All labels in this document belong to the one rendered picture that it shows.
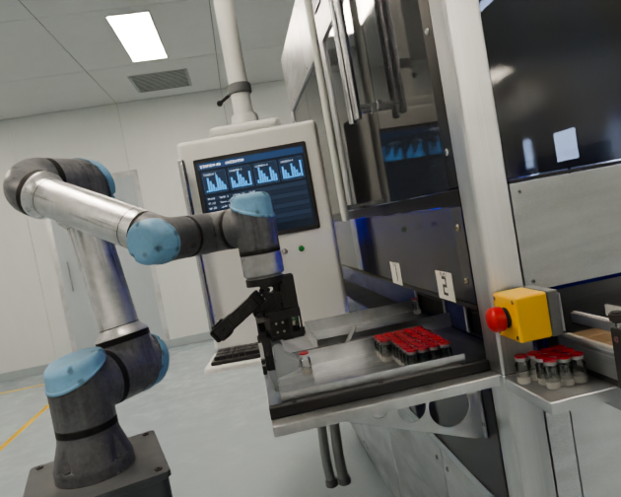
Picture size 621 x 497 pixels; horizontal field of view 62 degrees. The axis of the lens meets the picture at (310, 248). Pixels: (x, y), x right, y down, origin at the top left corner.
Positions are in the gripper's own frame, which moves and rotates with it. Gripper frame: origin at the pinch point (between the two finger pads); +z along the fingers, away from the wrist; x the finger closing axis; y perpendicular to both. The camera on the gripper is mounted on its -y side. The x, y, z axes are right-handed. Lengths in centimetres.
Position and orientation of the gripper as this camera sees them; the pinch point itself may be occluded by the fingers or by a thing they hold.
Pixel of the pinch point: (272, 385)
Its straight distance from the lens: 99.7
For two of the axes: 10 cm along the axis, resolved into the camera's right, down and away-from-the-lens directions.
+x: -1.3, -0.3, 9.9
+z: 1.7, 9.8, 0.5
